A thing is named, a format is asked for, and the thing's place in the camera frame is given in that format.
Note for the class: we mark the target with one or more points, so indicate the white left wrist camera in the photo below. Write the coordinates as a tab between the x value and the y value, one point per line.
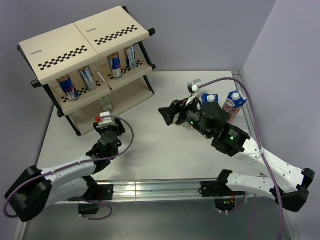
104	120

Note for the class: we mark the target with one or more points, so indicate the glass bottle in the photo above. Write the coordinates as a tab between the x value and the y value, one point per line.
105	104

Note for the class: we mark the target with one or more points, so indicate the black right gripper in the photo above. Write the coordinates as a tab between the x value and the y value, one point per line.
176	106

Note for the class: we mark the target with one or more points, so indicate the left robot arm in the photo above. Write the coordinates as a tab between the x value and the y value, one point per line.
37	189

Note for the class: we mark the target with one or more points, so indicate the beige three-tier shelf rack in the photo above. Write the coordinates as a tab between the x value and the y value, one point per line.
89	42

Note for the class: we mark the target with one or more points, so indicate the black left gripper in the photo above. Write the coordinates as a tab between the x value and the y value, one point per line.
119	129

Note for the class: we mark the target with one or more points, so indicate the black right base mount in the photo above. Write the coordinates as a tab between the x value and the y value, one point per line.
225	200

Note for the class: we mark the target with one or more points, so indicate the pineapple juice carton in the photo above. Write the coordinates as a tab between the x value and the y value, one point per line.
209	98

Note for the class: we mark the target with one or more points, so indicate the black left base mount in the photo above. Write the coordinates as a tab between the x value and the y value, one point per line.
93	201

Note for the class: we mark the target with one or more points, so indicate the aluminium rail frame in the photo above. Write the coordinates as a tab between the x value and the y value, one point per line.
157	160

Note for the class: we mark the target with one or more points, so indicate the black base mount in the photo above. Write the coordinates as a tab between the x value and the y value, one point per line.
225	200
93	201

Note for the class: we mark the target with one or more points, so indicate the energy drink can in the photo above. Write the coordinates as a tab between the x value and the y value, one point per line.
88	78
130	57
68	88
115	66

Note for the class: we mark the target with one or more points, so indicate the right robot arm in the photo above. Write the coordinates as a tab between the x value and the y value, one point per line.
282	182

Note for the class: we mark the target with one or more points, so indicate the red grape juice carton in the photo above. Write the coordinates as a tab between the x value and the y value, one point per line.
233	104

